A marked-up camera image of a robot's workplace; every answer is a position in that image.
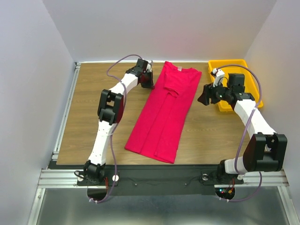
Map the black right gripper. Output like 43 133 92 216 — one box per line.
197 79 232 105

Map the yellow plastic tray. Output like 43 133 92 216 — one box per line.
208 59 264 113

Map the pink red t shirt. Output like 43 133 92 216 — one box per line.
125 61 202 164

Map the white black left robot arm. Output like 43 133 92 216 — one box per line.
83 58 154 185

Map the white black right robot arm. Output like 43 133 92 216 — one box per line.
198 69 287 183

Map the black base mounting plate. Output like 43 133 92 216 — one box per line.
77 165 243 196

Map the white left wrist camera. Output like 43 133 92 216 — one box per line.
145 60 153 73

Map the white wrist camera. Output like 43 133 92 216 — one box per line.
210 68 225 87
145 60 153 73

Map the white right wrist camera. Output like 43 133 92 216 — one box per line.
210 68 225 87

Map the aluminium frame rail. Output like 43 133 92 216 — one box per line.
37 169 289 188

